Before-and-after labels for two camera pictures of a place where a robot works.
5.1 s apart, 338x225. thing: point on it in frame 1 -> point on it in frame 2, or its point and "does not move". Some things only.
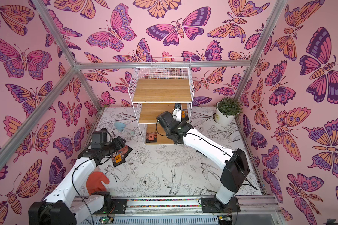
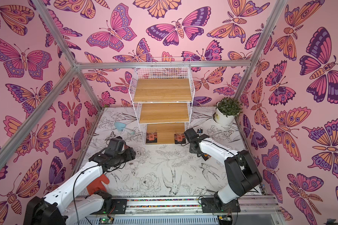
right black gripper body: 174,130 -> 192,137
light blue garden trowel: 119,126 does not move
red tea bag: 151,137 does not move
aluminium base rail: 187,211 does not move
